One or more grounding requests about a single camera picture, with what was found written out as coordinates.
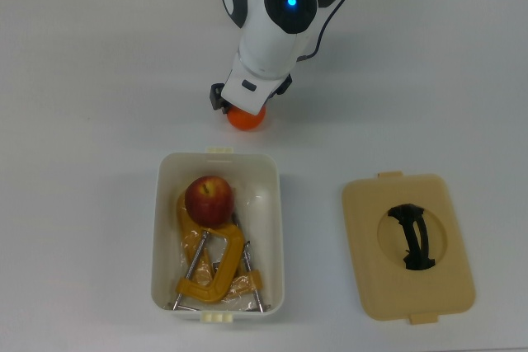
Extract orange toy fruit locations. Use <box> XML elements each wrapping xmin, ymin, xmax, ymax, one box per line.
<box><xmin>225</xmin><ymin>106</ymin><xmax>266</xmax><ymax>132</ymax></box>

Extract red apple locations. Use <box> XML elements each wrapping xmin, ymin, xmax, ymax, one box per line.
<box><xmin>183</xmin><ymin>176</ymin><xmax>236</xmax><ymax>228</ymax></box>

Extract white plastic container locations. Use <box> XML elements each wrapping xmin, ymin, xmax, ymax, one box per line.
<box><xmin>149</xmin><ymin>145</ymin><xmax>286</xmax><ymax>325</ymax></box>

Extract beige container lid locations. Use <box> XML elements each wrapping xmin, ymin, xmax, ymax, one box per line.
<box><xmin>341</xmin><ymin>170</ymin><xmax>478</xmax><ymax>326</ymax></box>

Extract large yellow C-clamp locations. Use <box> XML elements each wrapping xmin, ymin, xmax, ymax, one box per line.
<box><xmin>175</xmin><ymin>191</ymin><xmax>273</xmax><ymax>313</ymax></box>

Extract small yellow C-clamp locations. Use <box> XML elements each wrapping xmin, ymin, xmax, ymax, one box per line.
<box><xmin>171</xmin><ymin>221</ymin><xmax>248</xmax><ymax>311</ymax></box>

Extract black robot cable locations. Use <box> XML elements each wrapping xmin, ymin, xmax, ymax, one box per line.
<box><xmin>295</xmin><ymin>0</ymin><xmax>365</xmax><ymax>63</ymax></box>

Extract black lid handle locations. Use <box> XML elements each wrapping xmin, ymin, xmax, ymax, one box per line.
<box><xmin>386</xmin><ymin>202</ymin><xmax>436</xmax><ymax>271</ymax></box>

